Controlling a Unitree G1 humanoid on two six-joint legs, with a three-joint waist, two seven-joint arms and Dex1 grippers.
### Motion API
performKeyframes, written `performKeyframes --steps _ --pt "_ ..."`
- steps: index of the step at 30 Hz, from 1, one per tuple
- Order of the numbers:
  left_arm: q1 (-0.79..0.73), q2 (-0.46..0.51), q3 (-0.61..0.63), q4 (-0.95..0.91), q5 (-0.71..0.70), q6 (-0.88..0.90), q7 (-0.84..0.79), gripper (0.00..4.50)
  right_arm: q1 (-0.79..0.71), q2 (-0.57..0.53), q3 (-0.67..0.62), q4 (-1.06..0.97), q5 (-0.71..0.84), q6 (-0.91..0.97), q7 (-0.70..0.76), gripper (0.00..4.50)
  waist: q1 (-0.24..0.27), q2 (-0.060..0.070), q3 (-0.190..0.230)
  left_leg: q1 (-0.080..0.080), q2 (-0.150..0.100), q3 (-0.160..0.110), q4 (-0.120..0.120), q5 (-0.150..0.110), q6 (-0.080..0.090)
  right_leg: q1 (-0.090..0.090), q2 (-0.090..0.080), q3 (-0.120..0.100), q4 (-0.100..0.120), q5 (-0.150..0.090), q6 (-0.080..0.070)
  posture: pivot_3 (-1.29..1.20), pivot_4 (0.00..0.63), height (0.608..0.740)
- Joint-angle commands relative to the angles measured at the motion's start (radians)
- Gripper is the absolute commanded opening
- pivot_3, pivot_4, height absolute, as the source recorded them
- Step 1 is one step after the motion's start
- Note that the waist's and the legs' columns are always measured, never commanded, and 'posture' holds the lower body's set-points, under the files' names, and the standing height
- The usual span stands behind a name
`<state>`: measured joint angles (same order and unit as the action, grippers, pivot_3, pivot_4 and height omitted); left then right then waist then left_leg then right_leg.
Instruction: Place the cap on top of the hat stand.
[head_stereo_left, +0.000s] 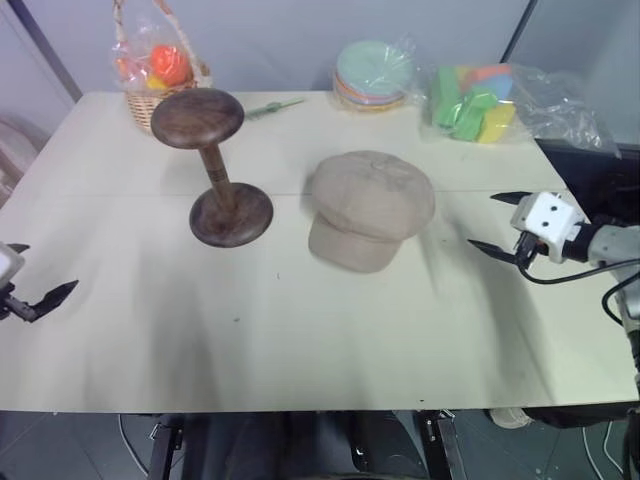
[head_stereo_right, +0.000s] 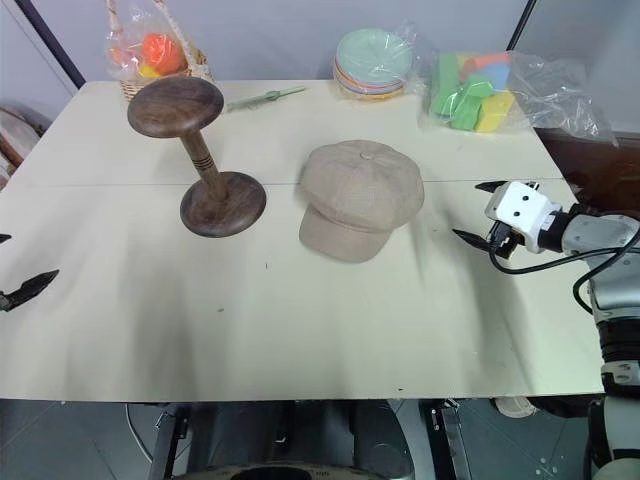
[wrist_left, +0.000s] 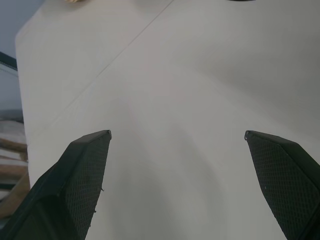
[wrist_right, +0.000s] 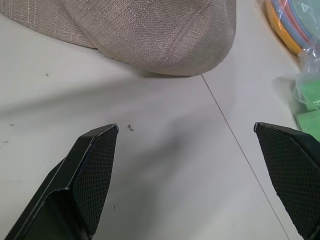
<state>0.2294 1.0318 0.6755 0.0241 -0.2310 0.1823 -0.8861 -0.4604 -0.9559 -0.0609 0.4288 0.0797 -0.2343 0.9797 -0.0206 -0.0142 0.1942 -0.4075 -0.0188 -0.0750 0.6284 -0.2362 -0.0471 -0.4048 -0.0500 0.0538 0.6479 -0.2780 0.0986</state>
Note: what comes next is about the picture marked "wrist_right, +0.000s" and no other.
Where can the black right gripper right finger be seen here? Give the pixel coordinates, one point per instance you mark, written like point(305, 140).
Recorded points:
point(295, 170)

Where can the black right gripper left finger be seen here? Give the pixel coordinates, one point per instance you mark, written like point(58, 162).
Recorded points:
point(82, 180)

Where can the green blocks in plastic bag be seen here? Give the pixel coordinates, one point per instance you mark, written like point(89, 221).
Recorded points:
point(310, 100)

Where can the stack of coloured plastic plates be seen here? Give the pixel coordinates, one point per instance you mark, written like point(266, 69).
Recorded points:
point(291, 22)

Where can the beige linen cushion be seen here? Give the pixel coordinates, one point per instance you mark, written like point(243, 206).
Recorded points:
point(140, 32)

